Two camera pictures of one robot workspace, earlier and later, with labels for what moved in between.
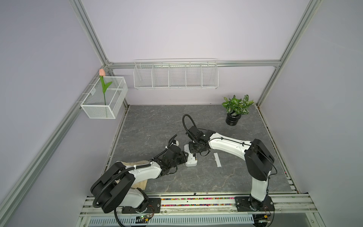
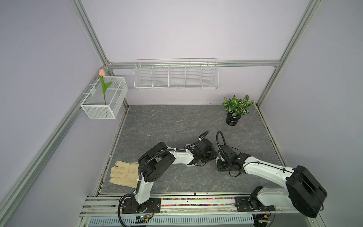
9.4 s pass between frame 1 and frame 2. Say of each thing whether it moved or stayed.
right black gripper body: moved
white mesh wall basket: stayed
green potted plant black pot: stayed
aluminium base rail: stayed
